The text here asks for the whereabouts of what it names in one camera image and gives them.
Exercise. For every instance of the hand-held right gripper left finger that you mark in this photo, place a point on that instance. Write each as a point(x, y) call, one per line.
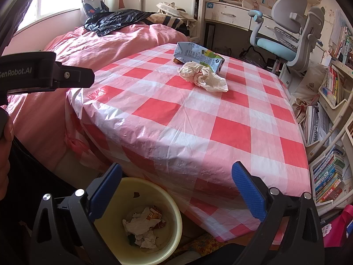
point(106, 190)

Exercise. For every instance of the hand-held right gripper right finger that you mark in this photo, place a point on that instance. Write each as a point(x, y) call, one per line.
point(248, 190)

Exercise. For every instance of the pale yellow waste bin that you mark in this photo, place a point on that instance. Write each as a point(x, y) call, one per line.
point(132, 187)

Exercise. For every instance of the white tissue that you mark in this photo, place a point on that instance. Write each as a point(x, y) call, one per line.
point(138, 222)

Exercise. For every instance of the red white snack wrapper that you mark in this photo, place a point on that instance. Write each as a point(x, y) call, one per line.
point(155, 214)

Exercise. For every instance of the white paper wrapper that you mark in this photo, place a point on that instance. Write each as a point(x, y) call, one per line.
point(204, 78)

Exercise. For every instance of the milk carton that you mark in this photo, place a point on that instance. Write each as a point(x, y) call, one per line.
point(193, 53)

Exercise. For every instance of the person's left hand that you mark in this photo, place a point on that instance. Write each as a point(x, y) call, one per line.
point(6, 149)

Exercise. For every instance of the pink duvet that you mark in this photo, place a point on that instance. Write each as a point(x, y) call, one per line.
point(82, 49)

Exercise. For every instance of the small white tissue wad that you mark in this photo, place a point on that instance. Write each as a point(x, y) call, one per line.
point(147, 240)

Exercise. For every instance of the person's dark clothing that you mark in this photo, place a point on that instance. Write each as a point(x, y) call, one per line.
point(33, 171)

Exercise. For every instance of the row of colourful books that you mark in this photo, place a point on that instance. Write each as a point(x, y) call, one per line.
point(328, 176)

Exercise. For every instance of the blue plush toy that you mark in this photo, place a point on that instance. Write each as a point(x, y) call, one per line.
point(93, 7)

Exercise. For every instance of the black puffer jacket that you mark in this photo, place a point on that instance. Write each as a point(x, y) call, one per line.
point(115, 19)

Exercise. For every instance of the red white checkered tablecloth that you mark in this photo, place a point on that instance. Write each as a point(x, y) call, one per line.
point(193, 116)

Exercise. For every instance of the red bag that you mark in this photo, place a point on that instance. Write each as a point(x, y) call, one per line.
point(337, 226)

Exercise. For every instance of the white book rack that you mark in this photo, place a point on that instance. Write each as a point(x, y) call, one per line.
point(339, 116)

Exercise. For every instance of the white paper bag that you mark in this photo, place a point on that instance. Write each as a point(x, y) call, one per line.
point(310, 85)

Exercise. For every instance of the row of thin books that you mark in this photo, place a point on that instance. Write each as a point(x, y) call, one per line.
point(335, 85)

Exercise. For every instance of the small brown wrapper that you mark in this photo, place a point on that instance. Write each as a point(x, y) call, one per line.
point(178, 60)

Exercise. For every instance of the striped beige cloth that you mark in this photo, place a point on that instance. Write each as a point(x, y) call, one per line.
point(171, 21)

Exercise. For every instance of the beige canvas bag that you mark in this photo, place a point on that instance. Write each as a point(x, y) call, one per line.
point(171, 7)

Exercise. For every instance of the white desk with drawers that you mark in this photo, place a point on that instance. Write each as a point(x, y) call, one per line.
point(229, 12)

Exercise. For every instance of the grey blue desk chair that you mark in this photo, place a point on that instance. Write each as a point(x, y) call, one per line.
point(286, 8)

